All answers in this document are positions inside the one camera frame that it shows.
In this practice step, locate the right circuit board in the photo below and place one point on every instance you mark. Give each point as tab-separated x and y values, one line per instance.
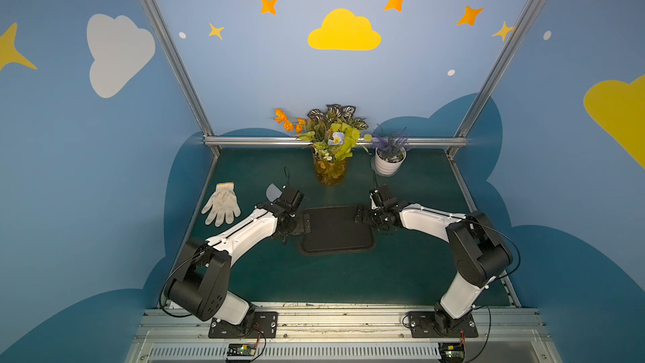
451	352

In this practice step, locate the black cutting board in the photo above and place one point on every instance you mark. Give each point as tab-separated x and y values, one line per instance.
335	230

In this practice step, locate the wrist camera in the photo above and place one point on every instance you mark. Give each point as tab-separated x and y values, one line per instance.
291	197
382	197

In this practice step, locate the white work glove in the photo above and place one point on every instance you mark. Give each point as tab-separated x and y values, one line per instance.
222	206

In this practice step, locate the rear aluminium frame bar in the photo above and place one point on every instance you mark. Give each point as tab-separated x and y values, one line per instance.
254	141

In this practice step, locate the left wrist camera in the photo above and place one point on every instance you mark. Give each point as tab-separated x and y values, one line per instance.
291	197

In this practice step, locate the left aluminium frame post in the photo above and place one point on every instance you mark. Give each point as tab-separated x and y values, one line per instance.
163	34

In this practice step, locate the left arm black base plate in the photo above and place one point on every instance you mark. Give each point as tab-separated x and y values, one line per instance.
252	325

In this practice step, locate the aluminium frame post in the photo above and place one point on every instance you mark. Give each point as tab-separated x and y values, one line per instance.
524	22
163	34

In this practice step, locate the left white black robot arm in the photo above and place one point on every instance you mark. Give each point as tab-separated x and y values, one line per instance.
199	280

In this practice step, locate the left green circuit board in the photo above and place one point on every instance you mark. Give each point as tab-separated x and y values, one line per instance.
241	352

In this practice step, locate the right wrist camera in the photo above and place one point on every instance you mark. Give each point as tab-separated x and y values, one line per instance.
382	197

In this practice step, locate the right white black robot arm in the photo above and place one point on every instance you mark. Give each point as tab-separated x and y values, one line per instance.
480	252

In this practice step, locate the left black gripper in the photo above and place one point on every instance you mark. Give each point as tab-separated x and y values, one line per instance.
302	223

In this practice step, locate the flower bouquet in glass vase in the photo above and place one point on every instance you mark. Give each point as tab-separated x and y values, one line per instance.
332	134

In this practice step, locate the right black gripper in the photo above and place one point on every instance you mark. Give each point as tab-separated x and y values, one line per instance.
362	214

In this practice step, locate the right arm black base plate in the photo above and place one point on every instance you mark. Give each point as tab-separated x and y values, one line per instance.
430	324

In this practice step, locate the lavender plant in white pot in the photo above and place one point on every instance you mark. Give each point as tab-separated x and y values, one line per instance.
390	151

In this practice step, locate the aluminium front rail base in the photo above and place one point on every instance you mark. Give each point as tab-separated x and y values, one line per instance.
346	333

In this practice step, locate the right aluminium frame post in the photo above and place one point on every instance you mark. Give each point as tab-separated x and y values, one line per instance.
524	22

